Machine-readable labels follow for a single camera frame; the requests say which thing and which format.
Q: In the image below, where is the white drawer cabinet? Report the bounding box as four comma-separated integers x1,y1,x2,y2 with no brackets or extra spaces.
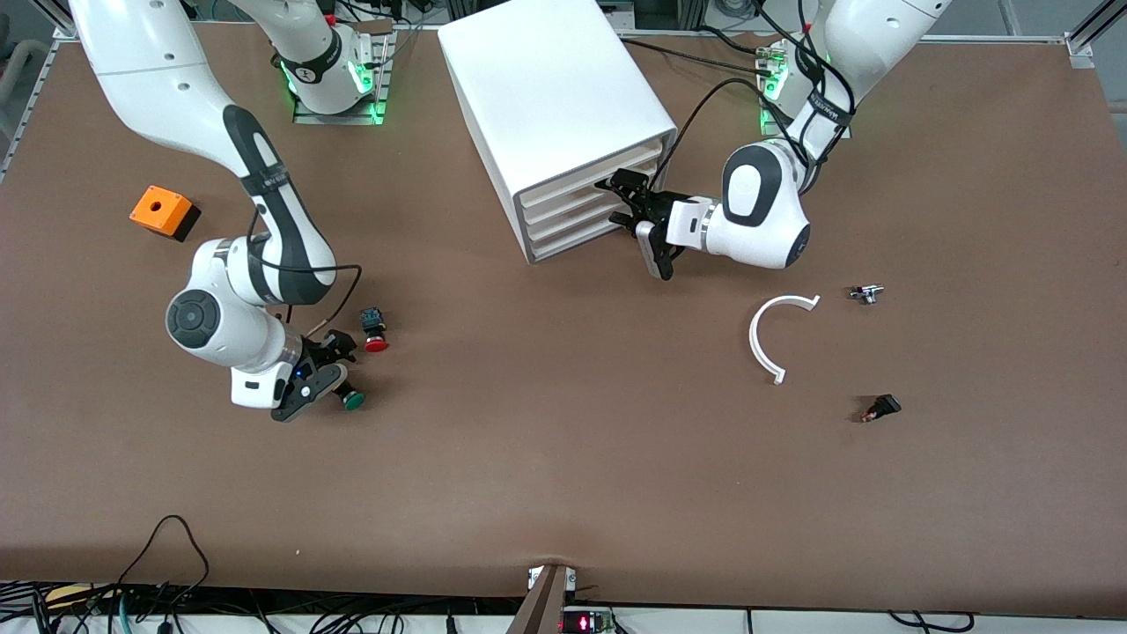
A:
438,0,680,265

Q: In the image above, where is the white curved plastic part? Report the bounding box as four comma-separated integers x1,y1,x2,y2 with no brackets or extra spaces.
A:
748,294,821,386

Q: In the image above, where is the device with red display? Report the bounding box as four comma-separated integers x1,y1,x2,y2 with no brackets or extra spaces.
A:
560,607,615,634

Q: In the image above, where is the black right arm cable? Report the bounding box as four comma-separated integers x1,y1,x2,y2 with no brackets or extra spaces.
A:
249,207,364,334

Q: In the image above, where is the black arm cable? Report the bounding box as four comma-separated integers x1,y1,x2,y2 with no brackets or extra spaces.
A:
249,207,364,334
656,0,859,190

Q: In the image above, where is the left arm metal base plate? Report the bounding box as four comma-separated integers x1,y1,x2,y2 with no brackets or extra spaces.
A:
757,44,853,139

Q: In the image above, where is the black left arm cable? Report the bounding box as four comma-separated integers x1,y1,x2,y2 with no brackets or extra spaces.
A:
656,0,859,190

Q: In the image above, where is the orange button enclosure box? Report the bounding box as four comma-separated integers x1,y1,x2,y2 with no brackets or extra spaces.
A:
129,185,203,243

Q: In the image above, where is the looped black cable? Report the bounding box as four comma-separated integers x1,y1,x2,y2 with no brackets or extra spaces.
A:
117,515,211,617

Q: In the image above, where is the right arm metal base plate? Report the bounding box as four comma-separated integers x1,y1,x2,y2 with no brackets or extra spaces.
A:
292,19,394,126

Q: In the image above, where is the brown camera mount post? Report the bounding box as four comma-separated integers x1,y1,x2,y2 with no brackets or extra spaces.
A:
506,564,569,634

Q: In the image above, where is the aluminium table edge rail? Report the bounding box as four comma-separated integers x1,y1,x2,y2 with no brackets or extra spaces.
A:
616,29,1093,45

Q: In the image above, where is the aluminium frame profile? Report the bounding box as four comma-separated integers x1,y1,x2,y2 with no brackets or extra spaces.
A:
35,0,80,41
1064,0,1127,70

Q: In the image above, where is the black cable below table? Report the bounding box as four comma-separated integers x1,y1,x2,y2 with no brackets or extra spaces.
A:
888,610,974,633

